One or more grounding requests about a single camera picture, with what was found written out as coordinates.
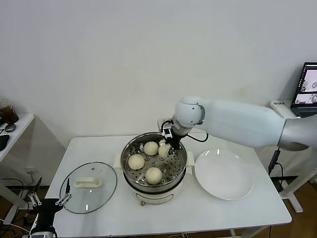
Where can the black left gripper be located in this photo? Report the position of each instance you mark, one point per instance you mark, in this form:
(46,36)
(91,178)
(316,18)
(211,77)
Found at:
(47,210)

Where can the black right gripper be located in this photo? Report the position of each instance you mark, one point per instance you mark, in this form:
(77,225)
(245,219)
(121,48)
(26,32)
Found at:
(176,141)

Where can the white steamed baozi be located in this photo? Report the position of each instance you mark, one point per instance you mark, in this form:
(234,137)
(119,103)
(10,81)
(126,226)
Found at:
(151,148)
(136,161)
(153,175)
(164,150)

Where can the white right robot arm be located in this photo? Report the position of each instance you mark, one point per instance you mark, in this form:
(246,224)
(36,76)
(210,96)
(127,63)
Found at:
(247,121)

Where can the perforated steel steamer basket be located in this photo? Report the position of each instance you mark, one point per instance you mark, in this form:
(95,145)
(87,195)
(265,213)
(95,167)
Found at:
(173,171)

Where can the white electric cooker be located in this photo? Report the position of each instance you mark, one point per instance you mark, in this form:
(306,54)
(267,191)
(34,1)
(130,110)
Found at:
(153,198)

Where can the white round plate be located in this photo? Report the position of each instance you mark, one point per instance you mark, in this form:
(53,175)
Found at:
(223,176)

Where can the black computer mouse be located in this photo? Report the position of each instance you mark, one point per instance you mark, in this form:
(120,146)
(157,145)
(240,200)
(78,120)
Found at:
(4,142)

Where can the white desk under coffee cup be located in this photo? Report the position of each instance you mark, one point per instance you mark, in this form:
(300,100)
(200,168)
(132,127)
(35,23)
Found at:
(22,124)

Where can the round grey disc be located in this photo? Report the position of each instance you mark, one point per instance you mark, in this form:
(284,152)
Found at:
(10,127)

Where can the white desk under laptop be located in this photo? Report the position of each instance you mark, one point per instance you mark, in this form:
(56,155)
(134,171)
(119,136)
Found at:
(292,202)

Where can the grey open laptop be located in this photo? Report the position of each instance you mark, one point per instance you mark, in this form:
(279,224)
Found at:
(307,94)

